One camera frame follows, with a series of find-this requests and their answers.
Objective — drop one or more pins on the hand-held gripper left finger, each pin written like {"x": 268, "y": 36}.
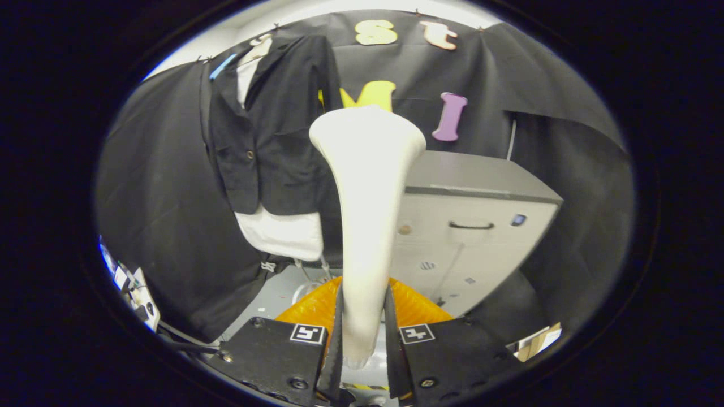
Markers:
{"x": 266, "y": 356}

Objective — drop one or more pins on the black suit jacket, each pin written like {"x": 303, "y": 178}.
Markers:
{"x": 283, "y": 141}

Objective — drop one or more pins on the white clothes hanger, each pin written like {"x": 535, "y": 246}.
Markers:
{"x": 261, "y": 46}

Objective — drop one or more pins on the black backdrop cloth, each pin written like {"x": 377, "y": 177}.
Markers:
{"x": 164, "y": 198}

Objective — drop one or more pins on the white shirt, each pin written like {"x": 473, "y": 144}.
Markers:
{"x": 283, "y": 234}

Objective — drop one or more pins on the grey cabinet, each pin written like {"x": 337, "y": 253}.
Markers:
{"x": 481, "y": 254}

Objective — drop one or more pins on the white garment steamer wand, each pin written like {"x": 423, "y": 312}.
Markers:
{"x": 367, "y": 198}

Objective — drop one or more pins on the white pole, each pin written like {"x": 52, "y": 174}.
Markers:
{"x": 512, "y": 138}

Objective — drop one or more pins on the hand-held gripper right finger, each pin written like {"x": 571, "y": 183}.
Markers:
{"x": 452, "y": 356}

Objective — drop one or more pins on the cardboard box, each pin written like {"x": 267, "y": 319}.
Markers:
{"x": 537, "y": 342}

